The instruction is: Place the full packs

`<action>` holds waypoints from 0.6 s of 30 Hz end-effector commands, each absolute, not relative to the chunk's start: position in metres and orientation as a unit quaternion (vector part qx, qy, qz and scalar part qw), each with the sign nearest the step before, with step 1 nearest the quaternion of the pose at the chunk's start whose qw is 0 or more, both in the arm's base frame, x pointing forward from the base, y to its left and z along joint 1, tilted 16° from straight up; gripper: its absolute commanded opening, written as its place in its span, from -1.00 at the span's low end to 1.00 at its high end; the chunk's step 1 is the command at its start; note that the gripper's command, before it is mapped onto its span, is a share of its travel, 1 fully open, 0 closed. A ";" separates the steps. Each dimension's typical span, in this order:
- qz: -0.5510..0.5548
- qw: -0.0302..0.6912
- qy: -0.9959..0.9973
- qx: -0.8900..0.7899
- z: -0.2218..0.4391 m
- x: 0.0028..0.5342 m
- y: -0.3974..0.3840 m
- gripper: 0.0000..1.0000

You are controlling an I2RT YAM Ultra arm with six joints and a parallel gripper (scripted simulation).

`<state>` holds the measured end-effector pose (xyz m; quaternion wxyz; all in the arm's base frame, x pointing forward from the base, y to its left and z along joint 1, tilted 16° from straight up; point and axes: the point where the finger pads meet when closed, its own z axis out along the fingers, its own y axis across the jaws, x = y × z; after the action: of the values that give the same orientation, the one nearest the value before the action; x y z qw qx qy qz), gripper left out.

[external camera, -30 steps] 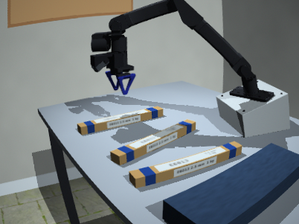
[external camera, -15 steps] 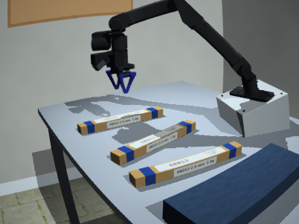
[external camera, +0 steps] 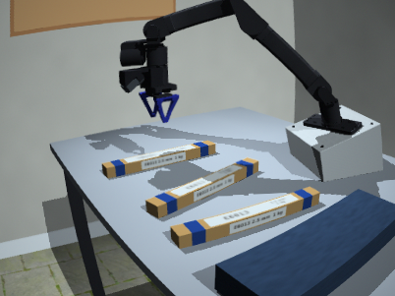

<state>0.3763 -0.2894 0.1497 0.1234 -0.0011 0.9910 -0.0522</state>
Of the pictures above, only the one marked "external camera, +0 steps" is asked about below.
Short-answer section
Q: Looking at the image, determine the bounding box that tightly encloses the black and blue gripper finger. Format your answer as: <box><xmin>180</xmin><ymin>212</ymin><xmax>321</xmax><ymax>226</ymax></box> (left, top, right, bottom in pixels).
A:
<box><xmin>139</xmin><ymin>91</ymin><xmax>157</xmax><ymax>118</ymax></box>
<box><xmin>153</xmin><ymin>94</ymin><xmax>179</xmax><ymax>123</ymax></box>

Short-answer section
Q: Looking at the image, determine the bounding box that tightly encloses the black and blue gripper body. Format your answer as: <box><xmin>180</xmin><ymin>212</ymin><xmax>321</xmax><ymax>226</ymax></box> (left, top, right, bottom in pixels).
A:
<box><xmin>141</xmin><ymin>64</ymin><xmax>177</xmax><ymax>98</ymax></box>

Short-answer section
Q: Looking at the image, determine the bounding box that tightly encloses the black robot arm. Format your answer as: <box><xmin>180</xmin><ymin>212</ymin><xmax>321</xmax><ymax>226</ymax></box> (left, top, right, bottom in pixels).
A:
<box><xmin>119</xmin><ymin>0</ymin><xmax>363</xmax><ymax>135</ymax></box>

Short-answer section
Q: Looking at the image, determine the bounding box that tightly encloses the tan rectangular box with blue bands and white label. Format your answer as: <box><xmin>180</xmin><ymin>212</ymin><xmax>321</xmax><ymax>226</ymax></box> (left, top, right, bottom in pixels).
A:
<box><xmin>170</xmin><ymin>187</ymin><xmax>320</xmax><ymax>249</ymax></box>

